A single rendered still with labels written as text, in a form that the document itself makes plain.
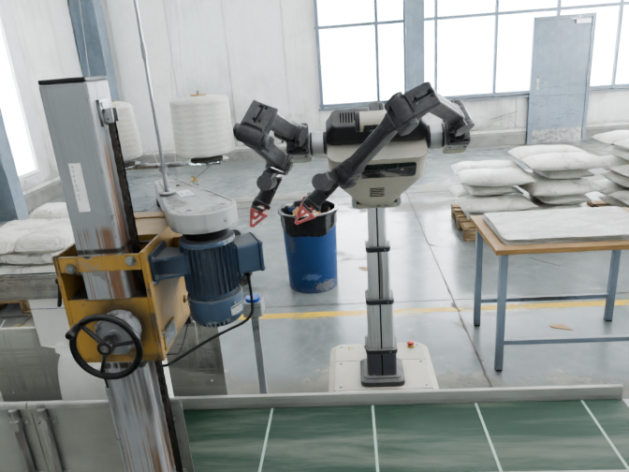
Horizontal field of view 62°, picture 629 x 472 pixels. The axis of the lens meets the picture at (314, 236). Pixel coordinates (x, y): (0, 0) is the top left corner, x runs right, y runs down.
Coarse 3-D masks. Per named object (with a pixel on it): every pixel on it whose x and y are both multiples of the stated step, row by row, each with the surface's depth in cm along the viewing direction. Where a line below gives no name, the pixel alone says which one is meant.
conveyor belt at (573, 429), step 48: (192, 432) 210; (240, 432) 208; (288, 432) 206; (336, 432) 204; (384, 432) 202; (432, 432) 200; (480, 432) 199; (528, 432) 197; (576, 432) 195; (624, 432) 193
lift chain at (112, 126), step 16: (112, 128) 126; (112, 144) 127; (128, 192) 132; (128, 208) 132; (128, 224) 133; (144, 288) 139; (160, 368) 147; (160, 384) 149; (176, 448) 156; (176, 464) 158
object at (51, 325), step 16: (32, 304) 189; (48, 304) 188; (48, 320) 191; (64, 320) 190; (48, 336) 193; (64, 336) 192; (64, 352) 191; (64, 368) 190; (80, 368) 189; (96, 368) 188; (64, 384) 193; (80, 384) 191; (96, 384) 190; (64, 400) 196; (80, 400) 193
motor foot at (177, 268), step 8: (160, 248) 141; (168, 248) 144; (176, 248) 143; (152, 256) 135; (160, 256) 138; (168, 256) 138; (176, 256) 138; (152, 264) 135; (160, 264) 139; (168, 264) 139; (176, 264) 139; (184, 264) 139; (152, 272) 136; (160, 272) 140; (168, 272) 140; (176, 272) 140; (184, 272) 140; (160, 280) 140
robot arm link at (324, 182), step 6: (318, 174) 180; (324, 174) 179; (330, 174) 180; (336, 174) 186; (312, 180) 181; (318, 180) 180; (324, 180) 179; (330, 180) 178; (336, 180) 182; (354, 180) 184; (318, 186) 180; (324, 186) 179; (330, 186) 183; (342, 186) 185; (348, 186) 184
